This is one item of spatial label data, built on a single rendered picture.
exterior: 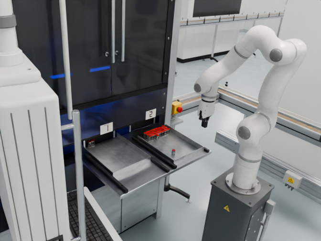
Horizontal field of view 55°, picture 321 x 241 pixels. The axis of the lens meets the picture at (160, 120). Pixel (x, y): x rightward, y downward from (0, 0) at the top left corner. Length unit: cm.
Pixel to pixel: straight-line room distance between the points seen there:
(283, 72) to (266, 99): 14
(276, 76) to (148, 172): 82
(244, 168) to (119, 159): 70
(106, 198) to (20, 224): 106
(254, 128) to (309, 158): 176
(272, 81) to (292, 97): 165
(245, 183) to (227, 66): 62
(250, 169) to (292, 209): 154
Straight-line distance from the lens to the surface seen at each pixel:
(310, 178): 262
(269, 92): 147
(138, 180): 167
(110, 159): 181
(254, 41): 147
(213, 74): 156
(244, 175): 169
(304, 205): 326
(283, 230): 292
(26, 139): 97
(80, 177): 112
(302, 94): 306
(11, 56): 109
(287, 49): 135
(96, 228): 150
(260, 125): 152
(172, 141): 200
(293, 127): 246
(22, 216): 114
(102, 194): 210
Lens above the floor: 191
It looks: 27 degrees down
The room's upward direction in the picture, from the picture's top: 5 degrees clockwise
